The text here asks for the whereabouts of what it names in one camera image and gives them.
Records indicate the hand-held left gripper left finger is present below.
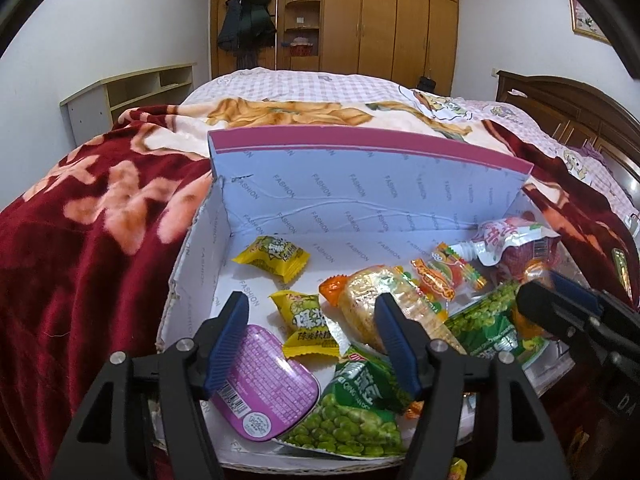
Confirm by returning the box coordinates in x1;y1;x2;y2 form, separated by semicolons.
47;290;251;480

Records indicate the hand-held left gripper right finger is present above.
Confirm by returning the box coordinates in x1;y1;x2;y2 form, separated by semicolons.
374;292;573;480

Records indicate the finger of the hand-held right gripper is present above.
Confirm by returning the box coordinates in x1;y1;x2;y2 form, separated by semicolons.
515;282;621;366
552;272;640;331

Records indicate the rice cracker packet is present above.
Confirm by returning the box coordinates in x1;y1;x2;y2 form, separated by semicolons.
319;266;468;356

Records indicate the purple plastic tray pack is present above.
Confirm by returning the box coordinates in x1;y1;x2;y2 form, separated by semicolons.
207;324;321;442

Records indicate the green pea snack packet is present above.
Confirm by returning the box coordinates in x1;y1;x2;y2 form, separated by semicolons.
275;345;426;461
442;280;551;371

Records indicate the pink jelly drink pouch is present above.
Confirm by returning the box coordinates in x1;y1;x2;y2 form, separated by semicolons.
447;215;563;286

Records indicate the yellow candy packet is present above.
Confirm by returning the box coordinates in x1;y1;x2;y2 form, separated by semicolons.
231;235;311;283
269;290;341;361

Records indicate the cartoon print jelly cup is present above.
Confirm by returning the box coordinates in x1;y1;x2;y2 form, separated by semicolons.
411;242;488;303

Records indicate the pink cardboard box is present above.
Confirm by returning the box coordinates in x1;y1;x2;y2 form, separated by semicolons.
155;126;601;466

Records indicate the red printed blanket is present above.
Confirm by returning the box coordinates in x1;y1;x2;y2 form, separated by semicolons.
0;95;640;480

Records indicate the wooden headboard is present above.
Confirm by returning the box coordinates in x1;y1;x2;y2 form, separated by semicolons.
495;70;640;186

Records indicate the white shelf unit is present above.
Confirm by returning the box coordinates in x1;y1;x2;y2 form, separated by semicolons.
60;62;198;148

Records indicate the red basket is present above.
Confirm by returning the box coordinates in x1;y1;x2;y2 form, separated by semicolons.
282;35;315;57

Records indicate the green hanging coat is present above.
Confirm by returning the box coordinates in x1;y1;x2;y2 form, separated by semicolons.
242;0;277;56

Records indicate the wooden wardrobe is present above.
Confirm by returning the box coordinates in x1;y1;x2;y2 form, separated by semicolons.
192;0;460;96

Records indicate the framed wall picture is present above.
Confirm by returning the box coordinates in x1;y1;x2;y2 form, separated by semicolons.
567;0;613;45

